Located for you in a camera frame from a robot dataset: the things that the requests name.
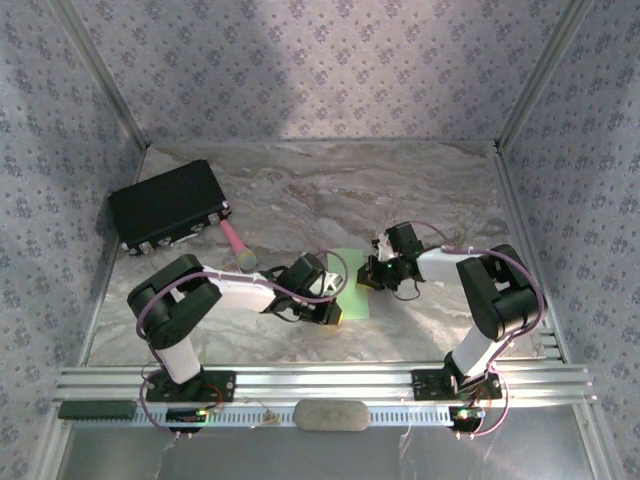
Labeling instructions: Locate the light green paper sheet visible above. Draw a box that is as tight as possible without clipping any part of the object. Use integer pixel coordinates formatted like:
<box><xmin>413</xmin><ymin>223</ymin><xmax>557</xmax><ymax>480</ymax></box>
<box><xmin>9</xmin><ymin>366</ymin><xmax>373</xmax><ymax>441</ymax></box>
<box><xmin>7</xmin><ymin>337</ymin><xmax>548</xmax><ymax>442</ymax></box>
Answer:
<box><xmin>327</xmin><ymin>248</ymin><xmax>371</xmax><ymax>321</ymax></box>

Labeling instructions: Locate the pink marker pen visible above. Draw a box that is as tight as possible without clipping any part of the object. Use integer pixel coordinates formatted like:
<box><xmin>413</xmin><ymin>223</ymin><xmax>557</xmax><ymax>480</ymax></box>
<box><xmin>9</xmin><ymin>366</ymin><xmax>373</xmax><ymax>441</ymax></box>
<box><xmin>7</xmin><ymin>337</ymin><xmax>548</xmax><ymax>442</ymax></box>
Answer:
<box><xmin>219</xmin><ymin>219</ymin><xmax>259</xmax><ymax>271</ymax></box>

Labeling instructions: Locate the grey oval pad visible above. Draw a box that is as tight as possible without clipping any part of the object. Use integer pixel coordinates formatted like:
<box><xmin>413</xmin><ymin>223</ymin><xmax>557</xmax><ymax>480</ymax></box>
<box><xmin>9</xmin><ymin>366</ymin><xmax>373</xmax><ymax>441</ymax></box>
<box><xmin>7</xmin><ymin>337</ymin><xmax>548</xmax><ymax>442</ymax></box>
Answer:
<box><xmin>293</xmin><ymin>399</ymin><xmax>370</xmax><ymax>432</ymax></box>

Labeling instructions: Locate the black hard case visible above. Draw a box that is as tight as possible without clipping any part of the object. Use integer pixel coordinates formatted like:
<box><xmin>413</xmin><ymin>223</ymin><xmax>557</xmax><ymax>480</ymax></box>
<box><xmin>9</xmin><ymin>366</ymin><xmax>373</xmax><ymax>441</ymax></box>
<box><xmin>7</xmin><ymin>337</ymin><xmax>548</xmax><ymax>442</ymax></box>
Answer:
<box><xmin>108</xmin><ymin>159</ymin><xmax>233</xmax><ymax>257</ymax></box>

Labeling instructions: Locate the small circuit board with LED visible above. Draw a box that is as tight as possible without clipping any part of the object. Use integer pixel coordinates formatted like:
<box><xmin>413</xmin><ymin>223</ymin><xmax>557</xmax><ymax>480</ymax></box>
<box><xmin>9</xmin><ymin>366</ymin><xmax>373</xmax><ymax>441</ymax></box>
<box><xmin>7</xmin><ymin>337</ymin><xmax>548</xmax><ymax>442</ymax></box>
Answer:
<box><xmin>165</xmin><ymin>408</ymin><xmax>209</xmax><ymax>424</ymax></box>
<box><xmin>448</xmin><ymin>405</ymin><xmax>485</xmax><ymax>424</ymax></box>

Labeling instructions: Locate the black flat bar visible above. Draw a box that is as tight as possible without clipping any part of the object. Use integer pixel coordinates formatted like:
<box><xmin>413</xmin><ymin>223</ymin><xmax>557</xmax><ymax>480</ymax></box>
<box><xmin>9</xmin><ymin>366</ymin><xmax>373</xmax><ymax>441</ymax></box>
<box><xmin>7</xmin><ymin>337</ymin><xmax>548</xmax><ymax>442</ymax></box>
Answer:
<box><xmin>57</xmin><ymin>400</ymin><xmax>138</xmax><ymax>420</ymax></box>

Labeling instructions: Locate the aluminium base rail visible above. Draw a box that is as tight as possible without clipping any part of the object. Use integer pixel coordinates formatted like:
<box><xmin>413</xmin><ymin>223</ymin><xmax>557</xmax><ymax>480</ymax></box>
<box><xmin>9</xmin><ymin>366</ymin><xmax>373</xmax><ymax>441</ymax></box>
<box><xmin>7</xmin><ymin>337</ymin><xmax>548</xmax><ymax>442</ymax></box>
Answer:
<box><xmin>49</xmin><ymin>364</ymin><xmax>599</xmax><ymax>432</ymax></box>

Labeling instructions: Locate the white slotted cable duct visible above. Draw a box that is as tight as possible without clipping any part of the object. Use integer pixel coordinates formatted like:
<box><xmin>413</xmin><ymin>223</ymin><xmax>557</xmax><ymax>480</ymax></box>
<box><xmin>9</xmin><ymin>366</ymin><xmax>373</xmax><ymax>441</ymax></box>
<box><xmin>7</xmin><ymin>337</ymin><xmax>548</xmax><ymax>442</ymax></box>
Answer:
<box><xmin>137</xmin><ymin>404</ymin><xmax>454</xmax><ymax>427</ymax></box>

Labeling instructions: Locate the aluminium side rail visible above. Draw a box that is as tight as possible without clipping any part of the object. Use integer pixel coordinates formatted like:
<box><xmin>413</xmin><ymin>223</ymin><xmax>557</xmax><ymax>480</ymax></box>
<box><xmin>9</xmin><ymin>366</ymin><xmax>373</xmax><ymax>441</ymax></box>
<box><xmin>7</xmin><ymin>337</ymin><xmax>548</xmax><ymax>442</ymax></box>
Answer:
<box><xmin>492</xmin><ymin>142</ymin><xmax>571</xmax><ymax>364</ymax></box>
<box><xmin>74</xmin><ymin>144</ymin><xmax>151</xmax><ymax>369</ymax></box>

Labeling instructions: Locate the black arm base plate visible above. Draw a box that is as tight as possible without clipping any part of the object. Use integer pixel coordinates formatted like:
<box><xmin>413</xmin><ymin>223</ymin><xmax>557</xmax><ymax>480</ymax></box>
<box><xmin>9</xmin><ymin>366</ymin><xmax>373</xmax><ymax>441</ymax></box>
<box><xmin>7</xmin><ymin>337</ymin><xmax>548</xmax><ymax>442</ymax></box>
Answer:
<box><xmin>145</xmin><ymin>370</ymin><xmax>237</xmax><ymax>404</ymax></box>
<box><xmin>412</xmin><ymin>368</ymin><xmax>503</xmax><ymax>401</ymax></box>

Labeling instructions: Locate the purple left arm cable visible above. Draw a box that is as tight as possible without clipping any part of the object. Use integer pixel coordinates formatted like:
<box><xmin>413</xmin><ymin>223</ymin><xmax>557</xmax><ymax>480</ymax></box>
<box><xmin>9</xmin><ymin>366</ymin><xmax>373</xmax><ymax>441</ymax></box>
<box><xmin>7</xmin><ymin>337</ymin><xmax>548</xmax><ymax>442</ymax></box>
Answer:
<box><xmin>135</xmin><ymin>248</ymin><xmax>351</xmax><ymax>442</ymax></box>

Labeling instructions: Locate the aluminium corner post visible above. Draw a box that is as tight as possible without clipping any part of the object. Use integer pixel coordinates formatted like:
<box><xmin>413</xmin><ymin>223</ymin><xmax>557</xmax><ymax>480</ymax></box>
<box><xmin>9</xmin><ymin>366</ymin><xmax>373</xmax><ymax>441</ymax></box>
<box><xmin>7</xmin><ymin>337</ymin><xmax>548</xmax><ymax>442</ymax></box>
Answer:
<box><xmin>494</xmin><ymin>0</ymin><xmax>599</xmax><ymax>151</ymax></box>
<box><xmin>52</xmin><ymin>0</ymin><xmax>151</xmax><ymax>149</ymax></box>

